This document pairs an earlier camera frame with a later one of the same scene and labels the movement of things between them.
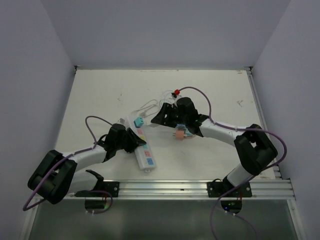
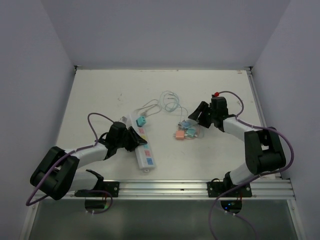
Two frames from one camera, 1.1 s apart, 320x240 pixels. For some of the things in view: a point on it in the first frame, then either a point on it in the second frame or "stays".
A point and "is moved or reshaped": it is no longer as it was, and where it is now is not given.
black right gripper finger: [172, 117] -> [205, 119]
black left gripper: [134, 141] stays
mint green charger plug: [188, 133] stays
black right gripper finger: [161, 117] -> [197, 112]
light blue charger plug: [180, 127] is moved or reshaped
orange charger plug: [179, 134] stays
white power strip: [144, 157] stays
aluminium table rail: [161, 190] stays
